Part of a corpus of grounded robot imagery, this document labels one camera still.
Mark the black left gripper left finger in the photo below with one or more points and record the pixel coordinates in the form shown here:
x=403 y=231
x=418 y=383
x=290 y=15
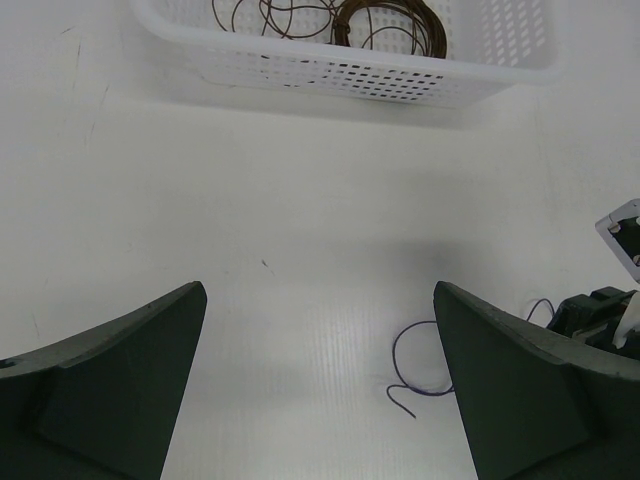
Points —
x=102 y=404

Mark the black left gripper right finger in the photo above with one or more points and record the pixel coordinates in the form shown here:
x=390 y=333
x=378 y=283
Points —
x=536 y=404

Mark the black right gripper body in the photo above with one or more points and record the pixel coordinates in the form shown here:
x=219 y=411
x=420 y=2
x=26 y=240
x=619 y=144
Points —
x=593 y=319

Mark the white rectangular basket left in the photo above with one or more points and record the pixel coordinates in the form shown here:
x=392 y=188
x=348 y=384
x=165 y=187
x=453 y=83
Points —
x=288 y=45

